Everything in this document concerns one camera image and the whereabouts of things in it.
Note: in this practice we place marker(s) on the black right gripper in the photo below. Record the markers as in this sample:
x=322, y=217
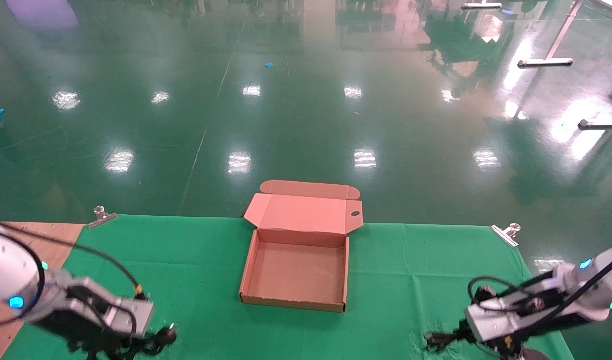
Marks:
x=508, y=345

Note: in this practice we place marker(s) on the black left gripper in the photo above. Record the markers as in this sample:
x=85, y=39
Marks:
x=86, y=335

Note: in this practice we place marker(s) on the open brown cardboard box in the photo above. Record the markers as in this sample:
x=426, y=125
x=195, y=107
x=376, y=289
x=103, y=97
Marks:
x=301, y=270

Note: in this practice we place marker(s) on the green table cloth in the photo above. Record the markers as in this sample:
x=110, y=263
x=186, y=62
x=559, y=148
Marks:
x=410, y=280

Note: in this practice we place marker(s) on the silver binder clip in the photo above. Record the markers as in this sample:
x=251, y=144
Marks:
x=505, y=234
x=102, y=216

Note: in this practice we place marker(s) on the white table foot bar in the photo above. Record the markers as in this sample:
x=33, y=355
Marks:
x=480, y=6

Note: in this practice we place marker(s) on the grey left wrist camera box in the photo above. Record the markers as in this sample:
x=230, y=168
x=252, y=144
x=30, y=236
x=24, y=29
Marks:
x=133, y=315

